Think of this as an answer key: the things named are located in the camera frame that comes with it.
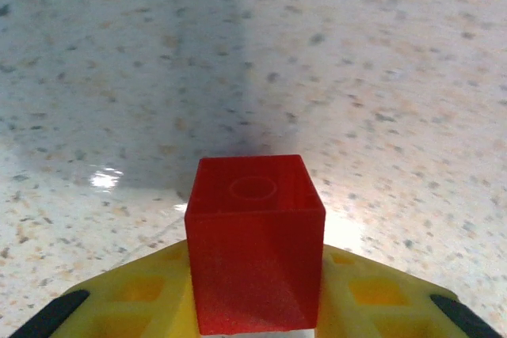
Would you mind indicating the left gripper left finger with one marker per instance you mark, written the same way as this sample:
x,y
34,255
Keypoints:
x,y
119,306

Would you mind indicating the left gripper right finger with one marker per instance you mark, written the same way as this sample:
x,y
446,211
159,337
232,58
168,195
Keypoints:
x,y
388,306

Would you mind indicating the small red lego brick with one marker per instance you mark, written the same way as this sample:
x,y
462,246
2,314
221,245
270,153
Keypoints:
x,y
253,243

